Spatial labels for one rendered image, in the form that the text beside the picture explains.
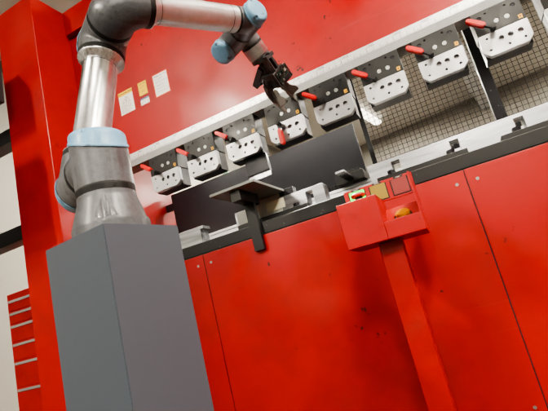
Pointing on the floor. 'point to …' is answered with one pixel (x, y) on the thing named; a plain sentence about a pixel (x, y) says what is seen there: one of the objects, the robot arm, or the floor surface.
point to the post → (484, 76)
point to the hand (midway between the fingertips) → (288, 104)
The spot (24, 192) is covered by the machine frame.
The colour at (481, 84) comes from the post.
